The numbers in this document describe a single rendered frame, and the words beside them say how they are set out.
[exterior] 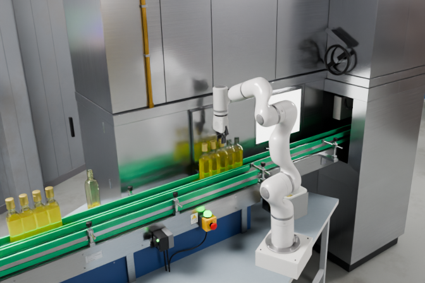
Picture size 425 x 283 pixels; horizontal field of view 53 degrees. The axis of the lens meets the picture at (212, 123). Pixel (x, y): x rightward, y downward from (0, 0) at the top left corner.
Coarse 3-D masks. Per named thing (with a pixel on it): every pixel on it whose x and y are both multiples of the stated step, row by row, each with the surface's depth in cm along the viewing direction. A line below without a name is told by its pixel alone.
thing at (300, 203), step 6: (306, 192) 257; (294, 198) 251; (300, 198) 254; (306, 198) 258; (264, 204) 267; (294, 204) 252; (300, 204) 256; (306, 204) 259; (270, 210) 264; (294, 210) 254; (300, 210) 257; (306, 210) 261; (294, 216) 255; (300, 216) 259
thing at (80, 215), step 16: (336, 128) 318; (304, 144) 301; (256, 160) 278; (192, 176) 250; (144, 192) 234; (160, 192) 240; (96, 208) 220; (112, 208) 225; (64, 224) 212; (0, 240) 196
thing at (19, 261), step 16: (240, 176) 249; (256, 176) 257; (192, 192) 232; (208, 192) 238; (224, 192) 245; (144, 208) 217; (160, 208) 222; (112, 224) 208; (128, 224) 214; (64, 240) 195; (80, 240) 200; (96, 240) 205; (16, 256) 184; (32, 256) 189; (48, 256) 193; (0, 272) 182
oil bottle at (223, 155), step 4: (220, 152) 251; (224, 152) 252; (220, 156) 251; (224, 156) 252; (220, 160) 252; (224, 160) 253; (220, 164) 252; (224, 164) 254; (220, 168) 253; (224, 168) 255; (220, 172) 254
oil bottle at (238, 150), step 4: (236, 148) 257; (240, 148) 258; (236, 152) 257; (240, 152) 259; (236, 156) 258; (240, 156) 260; (236, 160) 259; (240, 160) 261; (236, 164) 260; (240, 164) 262
